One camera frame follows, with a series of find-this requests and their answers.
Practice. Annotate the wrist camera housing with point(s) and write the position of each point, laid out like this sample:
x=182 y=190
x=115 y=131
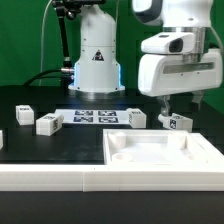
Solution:
x=169 y=43

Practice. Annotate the white tag sheet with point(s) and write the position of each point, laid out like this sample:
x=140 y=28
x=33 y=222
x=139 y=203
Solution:
x=78 y=116

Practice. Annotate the white square table top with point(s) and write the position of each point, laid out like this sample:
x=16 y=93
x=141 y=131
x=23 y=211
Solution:
x=152 y=147

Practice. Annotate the white fence wall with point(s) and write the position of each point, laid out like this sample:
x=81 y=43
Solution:
x=91 y=178
x=213 y=153

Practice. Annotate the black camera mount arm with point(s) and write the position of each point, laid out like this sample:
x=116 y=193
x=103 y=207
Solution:
x=69 y=9

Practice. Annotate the white right fence wall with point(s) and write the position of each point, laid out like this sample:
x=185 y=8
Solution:
x=213 y=153

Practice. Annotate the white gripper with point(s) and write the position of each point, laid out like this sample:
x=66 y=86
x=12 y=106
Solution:
x=165 y=75

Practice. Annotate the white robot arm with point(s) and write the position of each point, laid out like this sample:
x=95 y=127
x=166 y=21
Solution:
x=97 y=71

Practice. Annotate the white front fence wall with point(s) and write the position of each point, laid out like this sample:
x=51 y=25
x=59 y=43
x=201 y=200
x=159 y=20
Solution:
x=91 y=178

